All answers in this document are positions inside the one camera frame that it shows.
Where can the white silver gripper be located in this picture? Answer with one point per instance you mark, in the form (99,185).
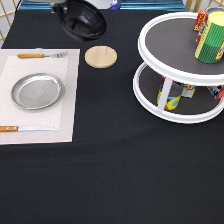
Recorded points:
(51,4)

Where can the black bowl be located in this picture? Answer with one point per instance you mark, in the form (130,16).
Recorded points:
(81,20)

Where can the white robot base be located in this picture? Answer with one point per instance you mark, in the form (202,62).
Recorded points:
(106,4)

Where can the round silver metal plate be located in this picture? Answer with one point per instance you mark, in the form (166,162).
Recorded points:
(37,91)

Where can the white two-tier lazy Susan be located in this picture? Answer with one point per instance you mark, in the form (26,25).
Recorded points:
(167,44)

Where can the round wooden coaster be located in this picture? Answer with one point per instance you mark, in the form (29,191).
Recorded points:
(100,56)

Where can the beige woven placemat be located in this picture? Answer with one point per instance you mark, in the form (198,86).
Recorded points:
(60,115)

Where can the red raisins box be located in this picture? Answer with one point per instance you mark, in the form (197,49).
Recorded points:
(200,17)

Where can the yellow blue can lower tier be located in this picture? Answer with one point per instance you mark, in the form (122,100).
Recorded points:
(174,96)

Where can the yellow blue box lower tier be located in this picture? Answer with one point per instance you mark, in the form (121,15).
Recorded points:
(188,90)

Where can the green yellow cylindrical canister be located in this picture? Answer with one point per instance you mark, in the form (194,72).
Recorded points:
(210,48)

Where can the black tablecloth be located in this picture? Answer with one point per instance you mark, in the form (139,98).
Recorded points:
(124,165)

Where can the colourful small box lower tier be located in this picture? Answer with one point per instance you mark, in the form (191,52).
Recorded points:
(217,91)

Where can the wooden-handled fork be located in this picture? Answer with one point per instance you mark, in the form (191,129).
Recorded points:
(41,55)

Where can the wooden-handled knife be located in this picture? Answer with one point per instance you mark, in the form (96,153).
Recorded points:
(25,128)

